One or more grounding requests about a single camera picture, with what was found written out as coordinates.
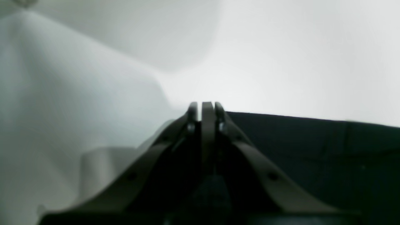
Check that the black T-shirt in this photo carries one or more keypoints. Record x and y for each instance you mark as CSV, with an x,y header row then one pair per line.
x,y
353,166

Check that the left gripper left finger view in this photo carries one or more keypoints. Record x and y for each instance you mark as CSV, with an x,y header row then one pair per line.
x,y
124,189

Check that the left gripper right finger view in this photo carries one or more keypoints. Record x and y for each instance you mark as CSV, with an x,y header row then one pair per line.
x,y
261,193

